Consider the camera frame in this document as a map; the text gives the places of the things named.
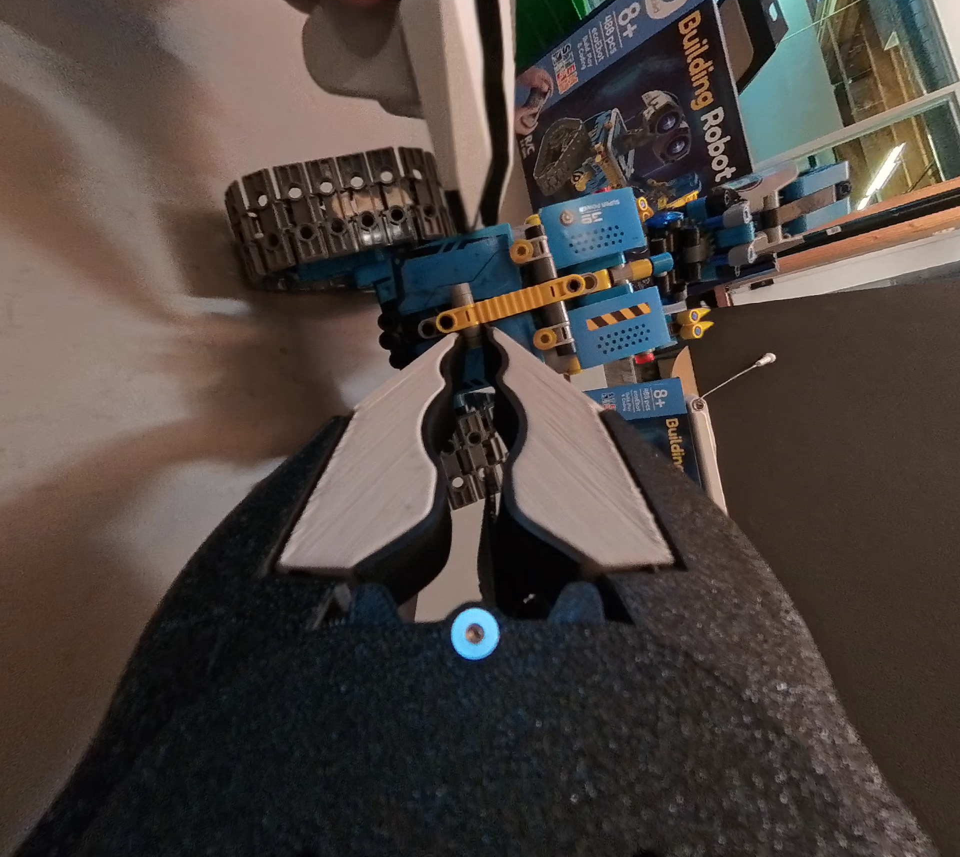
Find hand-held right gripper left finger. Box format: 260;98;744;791
278;335;460;581

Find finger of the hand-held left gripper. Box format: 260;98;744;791
300;0;499;228
492;0;523;222

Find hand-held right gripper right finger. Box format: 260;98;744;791
492;332;676;570

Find blue tracked toy robot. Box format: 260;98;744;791
225;145;853;506

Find blue toy kit booklet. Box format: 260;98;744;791
585;377;706;491

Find white document stand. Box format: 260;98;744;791
683;392;730;513

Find dark toy kit box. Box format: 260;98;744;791
515;0;751;206

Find white gooseneck stalk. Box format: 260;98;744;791
698;353;778;402

